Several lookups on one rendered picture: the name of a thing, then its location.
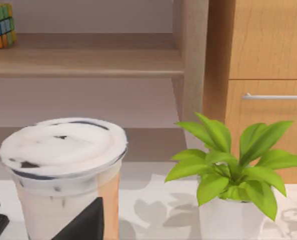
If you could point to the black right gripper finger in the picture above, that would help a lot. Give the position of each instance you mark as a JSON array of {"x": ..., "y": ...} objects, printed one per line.
[{"x": 88, "y": 222}]

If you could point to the white lidded drink cup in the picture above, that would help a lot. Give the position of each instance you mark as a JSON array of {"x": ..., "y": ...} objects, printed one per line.
[{"x": 63, "y": 160}]

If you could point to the open wooden shelf unit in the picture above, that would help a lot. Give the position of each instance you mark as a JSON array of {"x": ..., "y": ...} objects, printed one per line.
[{"x": 101, "y": 82}]

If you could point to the green plant in white pot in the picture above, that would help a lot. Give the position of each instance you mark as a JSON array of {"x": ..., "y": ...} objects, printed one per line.
[{"x": 228, "y": 180}]

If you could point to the wooden drawer front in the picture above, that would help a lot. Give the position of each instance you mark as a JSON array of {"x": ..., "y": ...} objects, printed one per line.
[{"x": 266, "y": 140}]

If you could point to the colourful puzzle cube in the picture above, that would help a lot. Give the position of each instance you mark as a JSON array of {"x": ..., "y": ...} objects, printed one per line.
[{"x": 1, "y": 25}]

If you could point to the wooden cupboard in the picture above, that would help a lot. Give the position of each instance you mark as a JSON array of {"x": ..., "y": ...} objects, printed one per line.
[{"x": 258, "y": 62}]

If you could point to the wooden cupboard door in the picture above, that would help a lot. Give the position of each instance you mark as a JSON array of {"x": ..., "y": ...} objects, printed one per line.
[{"x": 271, "y": 37}]

